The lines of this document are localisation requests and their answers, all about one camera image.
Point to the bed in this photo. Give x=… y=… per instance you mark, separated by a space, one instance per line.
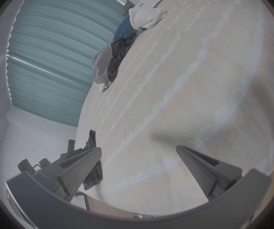
x=187 y=80

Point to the blue-green curtain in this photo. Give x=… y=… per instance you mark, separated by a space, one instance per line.
x=67 y=27
x=43 y=92

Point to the black shiny garment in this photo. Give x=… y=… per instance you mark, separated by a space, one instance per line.
x=116 y=61

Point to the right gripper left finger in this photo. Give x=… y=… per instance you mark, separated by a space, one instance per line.
x=79 y=170

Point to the white garment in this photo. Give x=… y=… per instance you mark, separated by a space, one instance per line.
x=146 y=17

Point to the black chest of drawers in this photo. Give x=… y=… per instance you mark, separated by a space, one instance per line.
x=70 y=145

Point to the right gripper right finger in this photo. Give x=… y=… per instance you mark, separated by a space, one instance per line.
x=203 y=170

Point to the grey garment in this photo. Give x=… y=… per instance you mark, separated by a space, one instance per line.
x=101 y=65

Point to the black trousers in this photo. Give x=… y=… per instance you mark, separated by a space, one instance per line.
x=95 y=173

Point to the dark blue garment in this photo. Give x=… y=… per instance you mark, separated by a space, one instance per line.
x=125 y=30

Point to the peach pillow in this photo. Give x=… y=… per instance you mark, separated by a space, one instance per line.
x=159 y=3

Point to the grey bedside table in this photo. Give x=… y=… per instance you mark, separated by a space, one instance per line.
x=128 y=7

